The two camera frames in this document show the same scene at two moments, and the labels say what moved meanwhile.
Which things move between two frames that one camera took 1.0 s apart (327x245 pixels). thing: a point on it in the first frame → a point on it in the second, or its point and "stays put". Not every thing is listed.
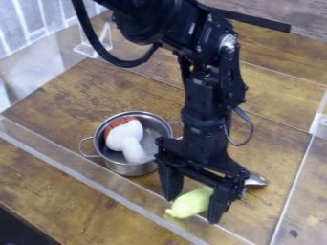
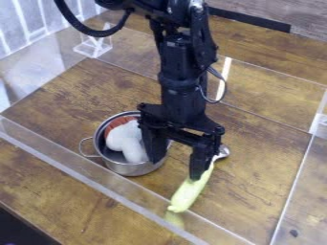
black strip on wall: [249, 19] stays put
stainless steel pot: [124, 142] stays put
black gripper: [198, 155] → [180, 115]
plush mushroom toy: [122, 138] stays put
